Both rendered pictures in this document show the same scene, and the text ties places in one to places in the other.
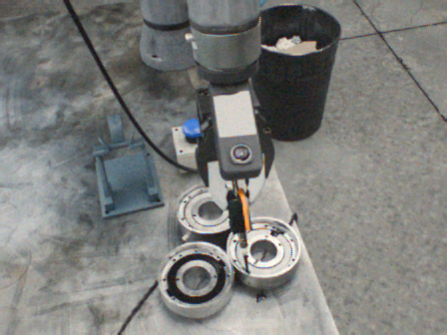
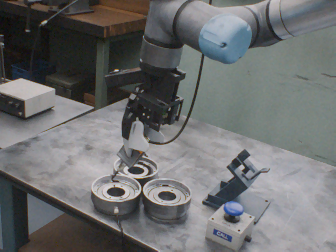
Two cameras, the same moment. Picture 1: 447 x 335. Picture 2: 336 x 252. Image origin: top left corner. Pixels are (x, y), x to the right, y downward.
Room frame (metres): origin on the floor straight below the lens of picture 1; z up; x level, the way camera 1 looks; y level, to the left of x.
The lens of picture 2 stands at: (1.05, -0.62, 1.36)
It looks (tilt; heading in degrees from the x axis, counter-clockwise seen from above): 24 degrees down; 129
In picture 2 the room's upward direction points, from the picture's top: 6 degrees clockwise
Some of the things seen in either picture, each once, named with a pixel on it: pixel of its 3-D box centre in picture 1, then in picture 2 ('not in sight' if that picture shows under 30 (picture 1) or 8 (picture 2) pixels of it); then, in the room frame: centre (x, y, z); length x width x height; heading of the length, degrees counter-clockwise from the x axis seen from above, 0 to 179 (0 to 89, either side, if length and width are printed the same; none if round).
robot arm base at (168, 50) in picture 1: (173, 31); not in sight; (1.02, 0.09, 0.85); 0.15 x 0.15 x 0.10
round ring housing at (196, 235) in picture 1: (211, 213); (166, 199); (0.54, 0.03, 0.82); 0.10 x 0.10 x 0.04
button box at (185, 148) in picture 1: (196, 144); (232, 228); (0.69, 0.05, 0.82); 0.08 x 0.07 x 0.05; 9
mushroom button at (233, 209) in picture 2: (195, 135); (232, 216); (0.69, 0.05, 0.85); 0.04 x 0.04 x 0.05
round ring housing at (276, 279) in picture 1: (263, 253); (116, 195); (0.46, -0.05, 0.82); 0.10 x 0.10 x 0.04
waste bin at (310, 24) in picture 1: (289, 77); not in sight; (1.69, -0.27, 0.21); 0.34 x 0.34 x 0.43
